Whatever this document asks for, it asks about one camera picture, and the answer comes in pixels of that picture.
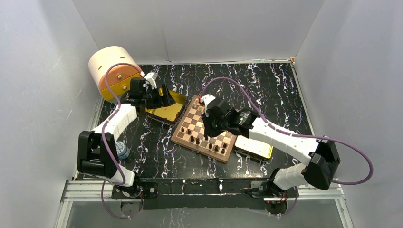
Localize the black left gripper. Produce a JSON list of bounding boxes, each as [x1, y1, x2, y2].
[[142, 84, 175, 110]]

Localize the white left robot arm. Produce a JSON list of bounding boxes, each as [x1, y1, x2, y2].
[[77, 78, 176, 198]]

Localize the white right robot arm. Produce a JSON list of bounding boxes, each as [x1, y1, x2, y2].
[[199, 95, 340, 197]]

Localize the wooden chess board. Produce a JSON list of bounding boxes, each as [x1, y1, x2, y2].
[[171, 95, 237, 163]]

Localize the gold tin box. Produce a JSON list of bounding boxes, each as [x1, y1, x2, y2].
[[146, 91, 188, 126]]

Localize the gold tin lid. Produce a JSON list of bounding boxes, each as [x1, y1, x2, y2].
[[234, 136, 273, 162]]

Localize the round cream drawer cabinet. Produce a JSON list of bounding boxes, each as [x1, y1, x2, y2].
[[88, 46, 145, 104]]

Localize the small white blue bottle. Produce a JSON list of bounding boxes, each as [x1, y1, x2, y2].
[[115, 141, 130, 160]]

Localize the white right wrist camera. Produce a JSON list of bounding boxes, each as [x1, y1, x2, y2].
[[199, 94, 216, 110]]

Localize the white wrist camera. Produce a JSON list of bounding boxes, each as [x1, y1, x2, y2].
[[199, 94, 216, 110], [144, 72, 158, 89]]

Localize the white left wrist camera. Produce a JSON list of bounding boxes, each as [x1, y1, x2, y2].
[[144, 72, 158, 89]]

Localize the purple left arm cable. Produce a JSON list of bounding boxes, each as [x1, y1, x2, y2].
[[100, 63, 146, 220]]

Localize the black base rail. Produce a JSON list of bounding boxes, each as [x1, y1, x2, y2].
[[111, 178, 297, 210]]

